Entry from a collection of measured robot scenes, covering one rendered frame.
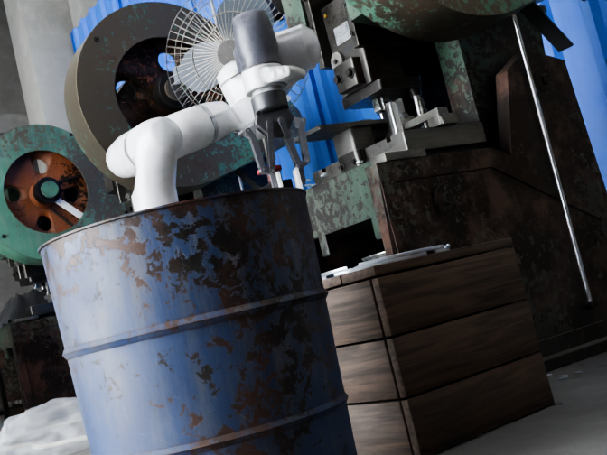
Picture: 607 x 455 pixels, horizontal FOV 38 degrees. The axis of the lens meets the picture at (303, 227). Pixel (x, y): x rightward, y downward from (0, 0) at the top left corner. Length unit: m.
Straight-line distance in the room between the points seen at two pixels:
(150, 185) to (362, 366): 0.77
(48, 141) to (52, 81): 2.29
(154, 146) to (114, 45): 1.74
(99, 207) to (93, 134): 1.86
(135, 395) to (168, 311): 0.12
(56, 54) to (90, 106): 4.16
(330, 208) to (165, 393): 1.39
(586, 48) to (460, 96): 1.00
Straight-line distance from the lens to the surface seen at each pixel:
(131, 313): 1.20
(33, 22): 7.89
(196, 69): 3.41
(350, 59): 2.58
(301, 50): 1.93
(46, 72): 7.75
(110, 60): 3.79
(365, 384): 1.65
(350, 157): 2.50
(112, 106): 3.72
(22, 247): 5.26
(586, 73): 3.56
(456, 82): 2.67
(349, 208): 2.44
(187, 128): 2.26
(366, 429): 1.68
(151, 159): 2.13
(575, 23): 3.59
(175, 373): 1.19
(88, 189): 5.49
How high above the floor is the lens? 0.30
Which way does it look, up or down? 5 degrees up
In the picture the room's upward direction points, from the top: 13 degrees counter-clockwise
